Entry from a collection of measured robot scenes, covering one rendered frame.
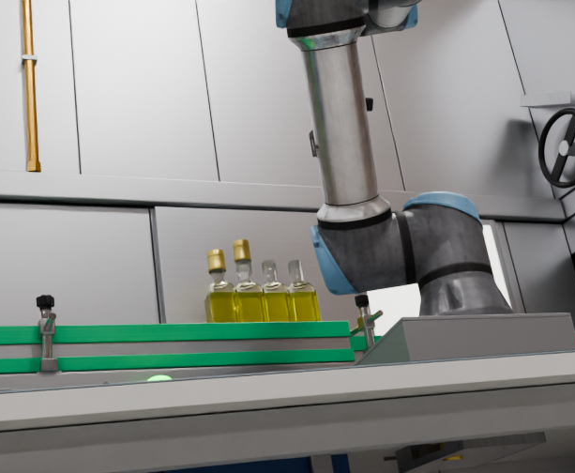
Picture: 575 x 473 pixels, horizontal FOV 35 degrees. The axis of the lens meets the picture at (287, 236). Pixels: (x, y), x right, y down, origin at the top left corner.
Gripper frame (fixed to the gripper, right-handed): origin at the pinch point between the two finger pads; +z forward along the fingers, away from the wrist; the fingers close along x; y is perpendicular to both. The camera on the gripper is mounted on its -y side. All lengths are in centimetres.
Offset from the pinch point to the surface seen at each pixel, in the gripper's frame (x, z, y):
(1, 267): 57, -1, 45
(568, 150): -86, -29, 31
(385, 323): -27, 13, 42
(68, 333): 50, 23, 16
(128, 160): 29, -27, 45
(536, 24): -90, -72, 33
